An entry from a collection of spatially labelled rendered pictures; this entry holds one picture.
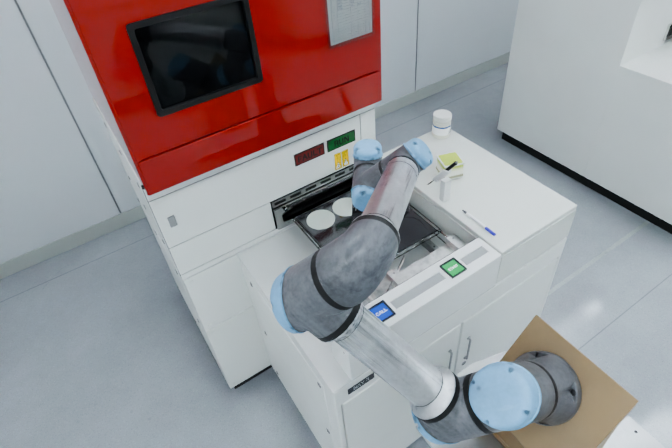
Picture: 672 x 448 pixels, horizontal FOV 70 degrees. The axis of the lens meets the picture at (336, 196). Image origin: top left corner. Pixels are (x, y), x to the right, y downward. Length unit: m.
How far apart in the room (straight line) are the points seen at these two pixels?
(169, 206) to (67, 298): 1.67
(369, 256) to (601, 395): 0.60
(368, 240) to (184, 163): 0.74
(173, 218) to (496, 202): 1.03
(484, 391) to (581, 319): 1.70
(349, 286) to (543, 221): 0.96
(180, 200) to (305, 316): 0.77
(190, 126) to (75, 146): 1.74
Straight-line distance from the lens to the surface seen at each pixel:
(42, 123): 2.97
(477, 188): 1.72
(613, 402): 1.18
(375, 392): 1.55
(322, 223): 1.67
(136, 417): 2.49
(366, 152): 1.21
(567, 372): 1.16
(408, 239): 1.60
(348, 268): 0.78
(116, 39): 1.23
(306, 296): 0.83
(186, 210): 1.55
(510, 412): 1.01
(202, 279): 1.76
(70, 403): 2.68
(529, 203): 1.69
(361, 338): 0.91
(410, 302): 1.36
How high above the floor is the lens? 2.05
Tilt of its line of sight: 40 degrees down
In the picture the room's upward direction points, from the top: 6 degrees counter-clockwise
